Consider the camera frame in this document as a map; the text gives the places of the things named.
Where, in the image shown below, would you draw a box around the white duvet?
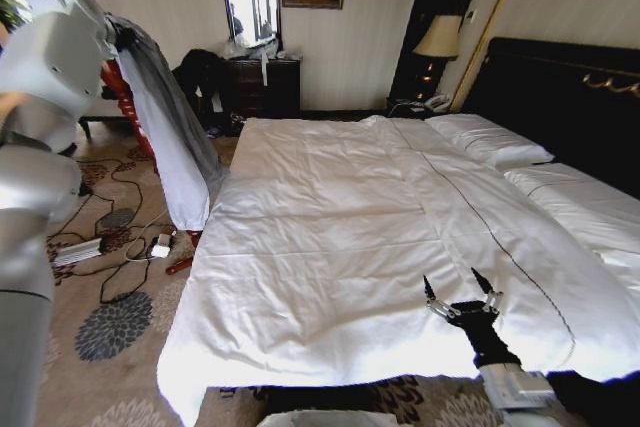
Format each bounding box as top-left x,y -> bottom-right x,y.
156,114 -> 640,427

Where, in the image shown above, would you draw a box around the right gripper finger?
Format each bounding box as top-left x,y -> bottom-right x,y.
469,267 -> 504,316
422,274 -> 454,321

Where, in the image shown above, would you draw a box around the white robot front shell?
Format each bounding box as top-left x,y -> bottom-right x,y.
256,409 -> 397,427

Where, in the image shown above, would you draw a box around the grey and white garment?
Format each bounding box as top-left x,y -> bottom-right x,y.
107,14 -> 227,234

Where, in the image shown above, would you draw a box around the black floor cable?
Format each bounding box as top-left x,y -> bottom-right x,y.
47,159 -> 174,306

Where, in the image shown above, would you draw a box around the white pillow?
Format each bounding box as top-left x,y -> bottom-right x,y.
503,161 -> 640,276
426,113 -> 556,172

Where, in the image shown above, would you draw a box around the black headboard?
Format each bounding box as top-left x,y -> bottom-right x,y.
462,36 -> 640,198

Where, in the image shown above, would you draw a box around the clear plastic bags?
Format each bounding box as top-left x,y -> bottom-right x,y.
218,38 -> 304,62

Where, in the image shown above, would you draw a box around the dark nightstand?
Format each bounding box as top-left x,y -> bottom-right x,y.
385,95 -> 454,122

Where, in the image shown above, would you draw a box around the dark wooden bench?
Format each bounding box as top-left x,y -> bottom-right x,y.
78,95 -> 137,142

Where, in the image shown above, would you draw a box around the dark wooden dresser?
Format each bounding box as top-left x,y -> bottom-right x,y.
223,57 -> 303,122

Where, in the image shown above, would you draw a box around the beige shade table lamp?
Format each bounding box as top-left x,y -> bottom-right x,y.
411,14 -> 462,99

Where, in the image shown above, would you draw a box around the black clothing pile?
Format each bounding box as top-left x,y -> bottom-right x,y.
173,48 -> 230,116

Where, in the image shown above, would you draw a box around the red wooden clothes stand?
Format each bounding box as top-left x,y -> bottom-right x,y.
24,0 -> 201,277

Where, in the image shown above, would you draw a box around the green plant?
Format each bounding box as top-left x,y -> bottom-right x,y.
0,0 -> 27,32

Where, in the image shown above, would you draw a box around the white telephone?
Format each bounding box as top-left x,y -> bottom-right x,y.
423,93 -> 453,112

